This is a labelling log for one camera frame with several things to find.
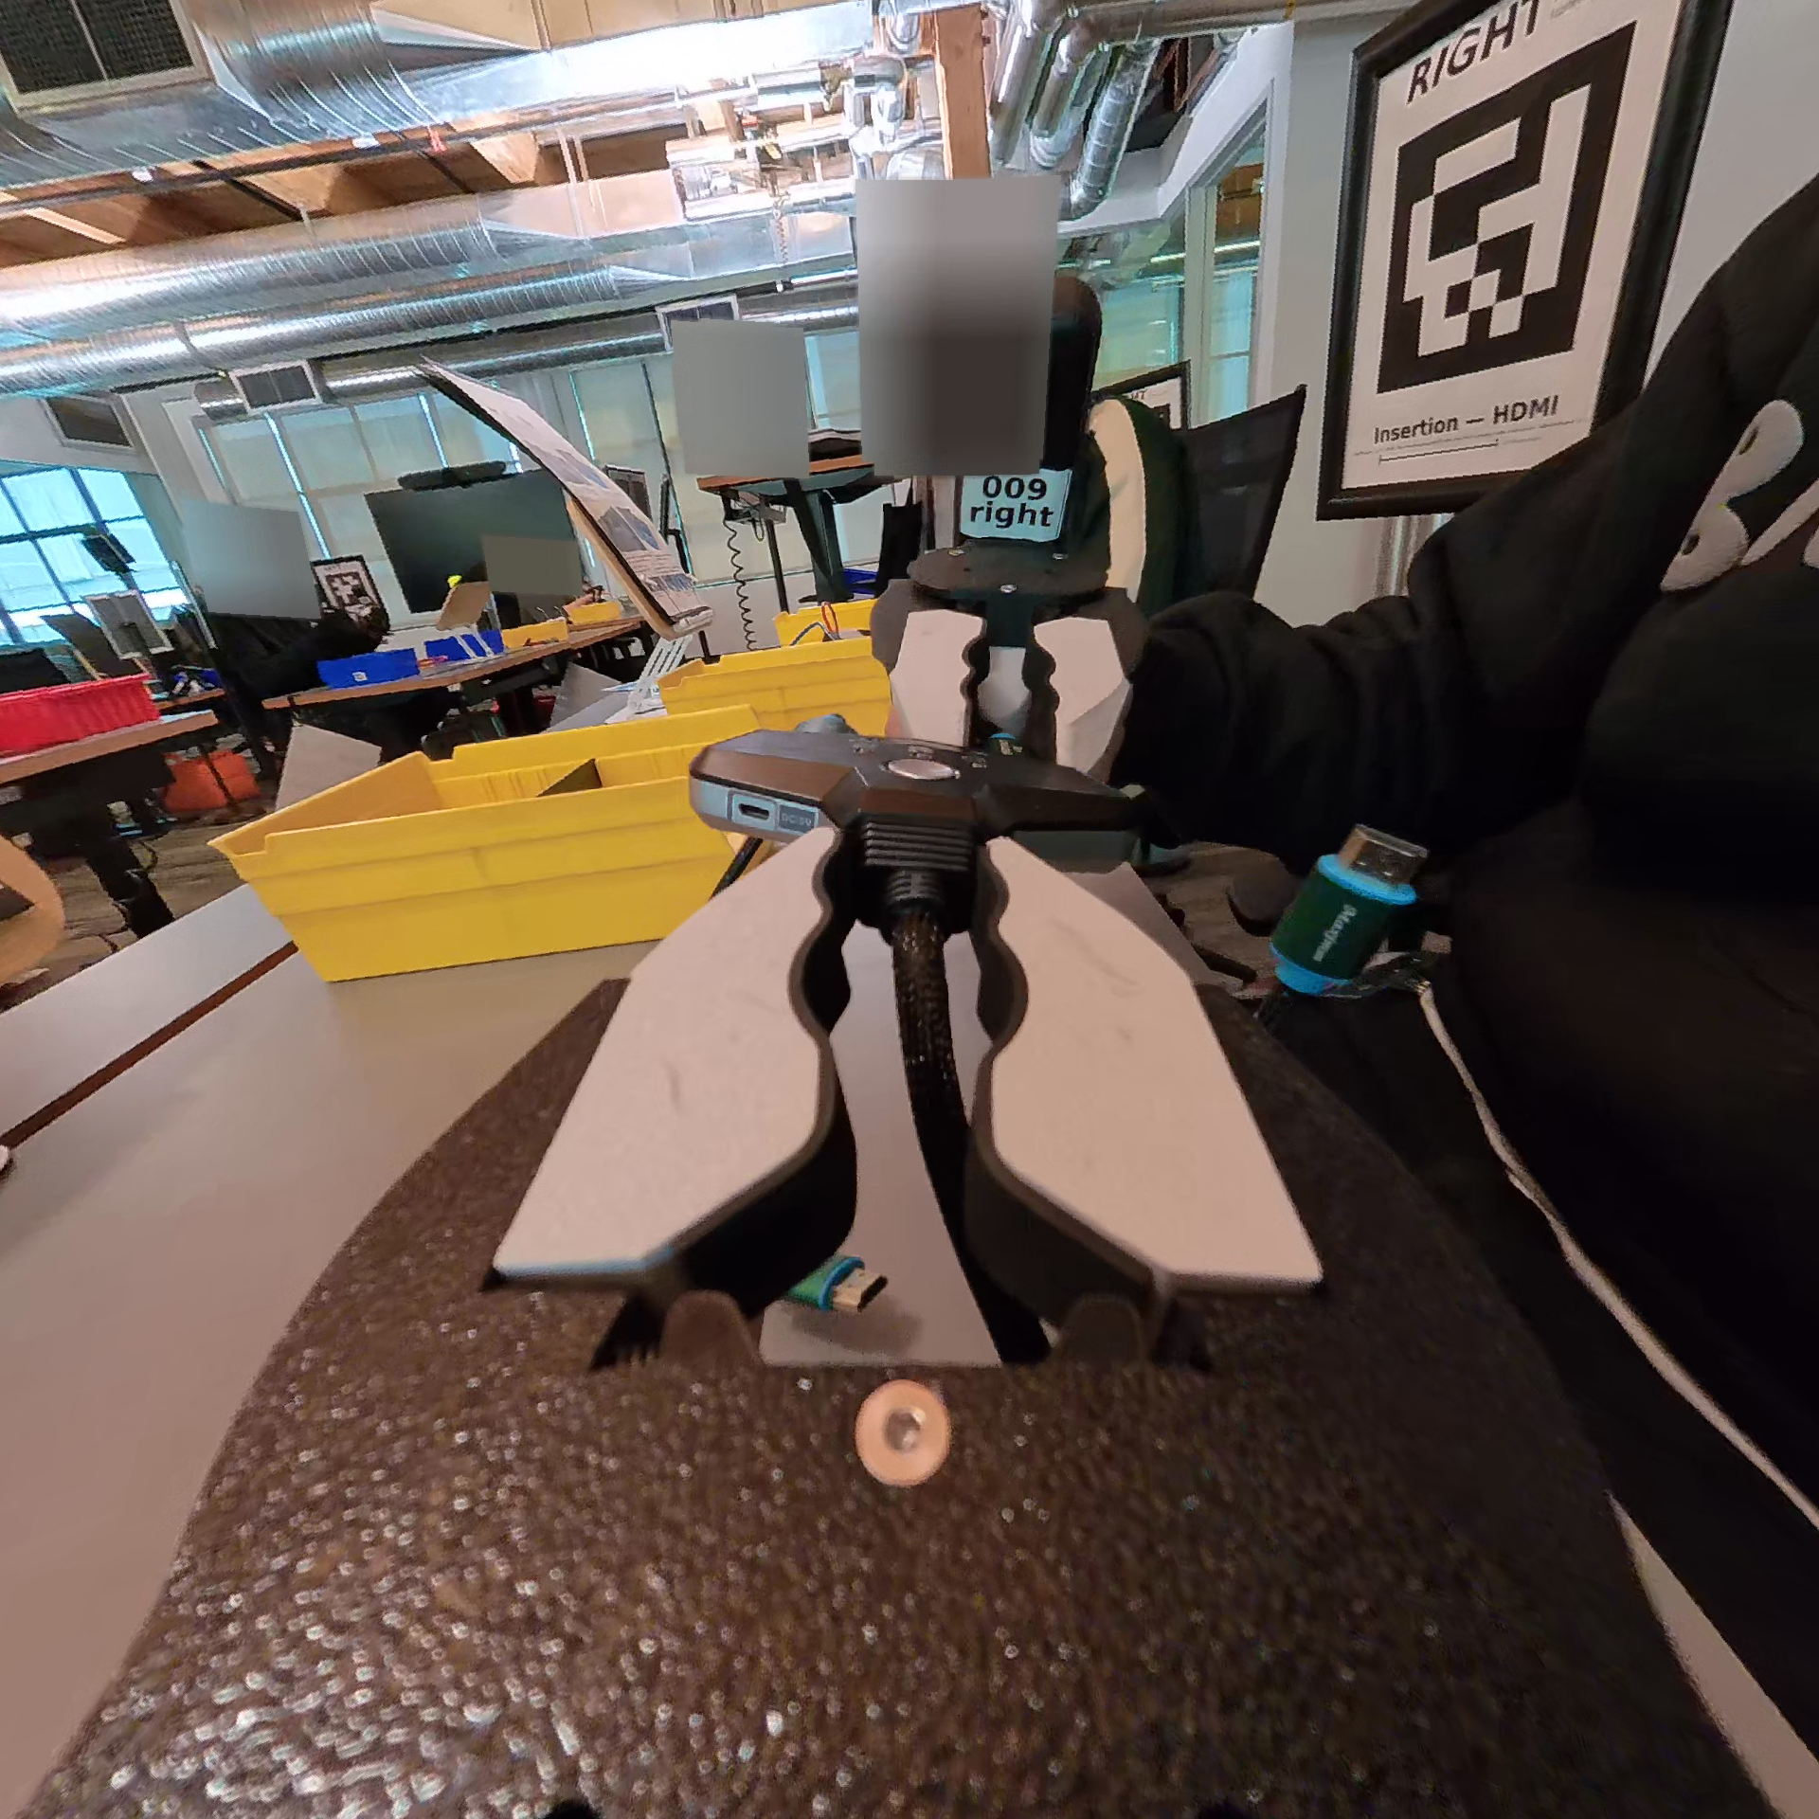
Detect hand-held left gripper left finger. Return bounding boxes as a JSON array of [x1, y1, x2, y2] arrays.
[[489, 827, 866, 1321]]

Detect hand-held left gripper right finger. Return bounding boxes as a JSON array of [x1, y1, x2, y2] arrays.
[[959, 835, 1323, 1328]]

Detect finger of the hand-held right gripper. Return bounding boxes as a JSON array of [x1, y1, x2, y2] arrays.
[[885, 595, 994, 753], [1034, 611, 1146, 783]]

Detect black hdmi switch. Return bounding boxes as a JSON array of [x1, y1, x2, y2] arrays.
[[686, 713, 1154, 874]]

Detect yellow bin with divider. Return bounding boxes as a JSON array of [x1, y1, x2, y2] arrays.
[[207, 744, 825, 988]]

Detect person's right forearm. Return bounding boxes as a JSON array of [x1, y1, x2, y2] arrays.
[[1126, 558, 1679, 858]]

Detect standing desk wooden top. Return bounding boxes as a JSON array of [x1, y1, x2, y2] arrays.
[[695, 456, 925, 655]]

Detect grey desk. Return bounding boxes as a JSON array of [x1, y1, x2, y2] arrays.
[[0, 835, 1782, 1819]]

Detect green white jacket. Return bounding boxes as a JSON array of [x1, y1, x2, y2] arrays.
[[1088, 393, 1198, 628]]

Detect yellow storage bin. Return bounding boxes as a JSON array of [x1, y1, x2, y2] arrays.
[[657, 595, 899, 767]]

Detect black mesh chair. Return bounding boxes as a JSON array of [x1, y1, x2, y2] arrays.
[[1168, 381, 1312, 616]]

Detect tilted board document stand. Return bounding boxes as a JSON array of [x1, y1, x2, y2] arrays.
[[418, 358, 721, 723]]

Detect long wooden table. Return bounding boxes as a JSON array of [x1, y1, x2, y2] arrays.
[[263, 616, 652, 753]]

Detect black monitor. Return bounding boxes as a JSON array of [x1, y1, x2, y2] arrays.
[[364, 469, 586, 616]]

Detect grey board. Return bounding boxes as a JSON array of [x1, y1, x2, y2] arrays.
[[271, 723, 383, 811]]

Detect person's torso black hoodie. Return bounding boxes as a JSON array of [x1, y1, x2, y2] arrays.
[[1257, 169, 1819, 1753]]

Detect orange bag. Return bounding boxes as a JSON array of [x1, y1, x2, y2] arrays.
[[164, 753, 269, 818]]

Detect framed marker sign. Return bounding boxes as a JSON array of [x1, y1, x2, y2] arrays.
[[1312, 0, 1734, 521]]

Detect wooden table black legs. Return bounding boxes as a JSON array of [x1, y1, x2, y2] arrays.
[[0, 708, 226, 944]]

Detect red storage bin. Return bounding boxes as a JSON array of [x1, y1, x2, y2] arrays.
[[0, 672, 164, 759]]

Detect silver spiral duct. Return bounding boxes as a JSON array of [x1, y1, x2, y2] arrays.
[[0, 169, 866, 345]]

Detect thin silver duct with grilles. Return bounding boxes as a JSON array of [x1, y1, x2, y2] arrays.
[[0, 291, 856, 414]]

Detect silver duct with vent box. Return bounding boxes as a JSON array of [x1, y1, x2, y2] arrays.
[[0, 0, 874, 194]]

